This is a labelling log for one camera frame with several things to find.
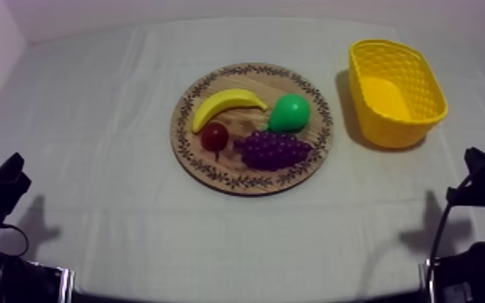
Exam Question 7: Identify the round wooden board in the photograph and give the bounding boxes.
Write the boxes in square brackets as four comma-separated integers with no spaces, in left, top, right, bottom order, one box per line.
[169,62,335,197]

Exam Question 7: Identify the yellow plastic basket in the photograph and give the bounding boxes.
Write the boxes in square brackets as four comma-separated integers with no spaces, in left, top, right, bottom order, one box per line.
[348,39,450,149]

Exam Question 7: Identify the small red fruit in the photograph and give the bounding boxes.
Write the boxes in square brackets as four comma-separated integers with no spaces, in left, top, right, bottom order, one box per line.
[200,122,230,162]

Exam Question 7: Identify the silver metal bar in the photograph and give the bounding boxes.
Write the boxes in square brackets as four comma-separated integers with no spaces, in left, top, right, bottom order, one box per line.
[57,267,76,303]
[418,259,433,303]

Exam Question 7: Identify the black cable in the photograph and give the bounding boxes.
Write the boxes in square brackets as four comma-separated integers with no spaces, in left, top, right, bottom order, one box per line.
[0,224,31,257]
[427,171,480,272]

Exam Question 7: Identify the green toy pear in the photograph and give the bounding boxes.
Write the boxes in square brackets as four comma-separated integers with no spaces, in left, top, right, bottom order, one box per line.
[261,93,312,134]

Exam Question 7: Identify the purple toy grapes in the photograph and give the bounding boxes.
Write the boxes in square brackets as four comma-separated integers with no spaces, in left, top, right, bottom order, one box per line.
[233,130,314,172]

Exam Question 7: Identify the yellow toy banana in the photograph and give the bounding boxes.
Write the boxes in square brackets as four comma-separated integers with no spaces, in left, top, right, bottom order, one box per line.
[191,88,269,135]

